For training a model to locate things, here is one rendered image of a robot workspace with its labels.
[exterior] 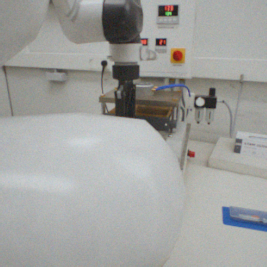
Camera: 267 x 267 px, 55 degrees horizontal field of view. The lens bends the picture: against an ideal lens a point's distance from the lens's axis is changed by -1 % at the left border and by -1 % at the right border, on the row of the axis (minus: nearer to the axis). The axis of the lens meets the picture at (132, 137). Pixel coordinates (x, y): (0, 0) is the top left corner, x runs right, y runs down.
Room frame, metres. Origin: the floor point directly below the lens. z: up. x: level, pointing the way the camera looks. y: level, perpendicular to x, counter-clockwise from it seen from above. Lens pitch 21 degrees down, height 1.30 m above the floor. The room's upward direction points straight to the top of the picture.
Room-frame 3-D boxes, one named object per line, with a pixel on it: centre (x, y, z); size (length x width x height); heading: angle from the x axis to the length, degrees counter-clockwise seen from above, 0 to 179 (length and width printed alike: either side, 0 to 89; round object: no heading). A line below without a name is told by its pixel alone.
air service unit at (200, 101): (0.99, -0.29, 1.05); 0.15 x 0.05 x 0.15; 75
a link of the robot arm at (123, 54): (0.73, -0.01, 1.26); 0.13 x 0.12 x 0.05; 75
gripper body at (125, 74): (0.72, 0.02, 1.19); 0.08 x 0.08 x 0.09
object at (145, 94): (0.95, -0.07, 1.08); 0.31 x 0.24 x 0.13; 75
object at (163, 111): (0.92, -0.05, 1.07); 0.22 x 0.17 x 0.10; 75
